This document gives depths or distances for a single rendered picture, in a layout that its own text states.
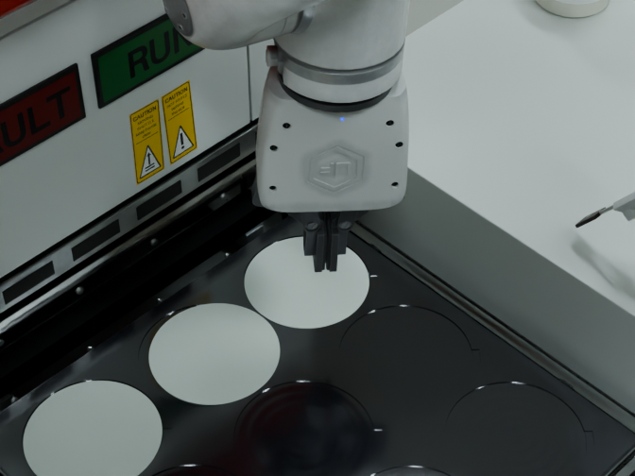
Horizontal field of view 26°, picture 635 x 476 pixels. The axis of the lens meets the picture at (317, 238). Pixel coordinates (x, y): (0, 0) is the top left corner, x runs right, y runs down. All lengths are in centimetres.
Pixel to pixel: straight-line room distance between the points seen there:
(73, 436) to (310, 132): 29
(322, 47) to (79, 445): 36
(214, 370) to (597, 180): 34
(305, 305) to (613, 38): 38
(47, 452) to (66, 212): 18
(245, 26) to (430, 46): 50
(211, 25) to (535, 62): 51
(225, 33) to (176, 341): 36
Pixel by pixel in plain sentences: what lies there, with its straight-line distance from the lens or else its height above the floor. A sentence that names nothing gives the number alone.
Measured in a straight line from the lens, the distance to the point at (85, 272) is 107.
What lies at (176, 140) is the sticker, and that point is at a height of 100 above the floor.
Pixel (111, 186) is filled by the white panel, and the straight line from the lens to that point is 105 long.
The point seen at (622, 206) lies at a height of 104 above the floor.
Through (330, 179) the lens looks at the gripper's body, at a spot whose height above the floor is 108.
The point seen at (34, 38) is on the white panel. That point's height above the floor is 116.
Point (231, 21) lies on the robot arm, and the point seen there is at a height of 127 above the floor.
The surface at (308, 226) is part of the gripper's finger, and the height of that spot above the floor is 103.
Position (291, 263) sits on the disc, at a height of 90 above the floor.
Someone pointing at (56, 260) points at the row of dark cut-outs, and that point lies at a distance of 105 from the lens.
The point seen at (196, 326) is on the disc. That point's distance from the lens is 107.
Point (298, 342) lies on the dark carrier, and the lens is 106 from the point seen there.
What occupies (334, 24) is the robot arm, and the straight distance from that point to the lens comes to 82.
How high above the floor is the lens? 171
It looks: 45 degrees down
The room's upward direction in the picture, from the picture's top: straight up
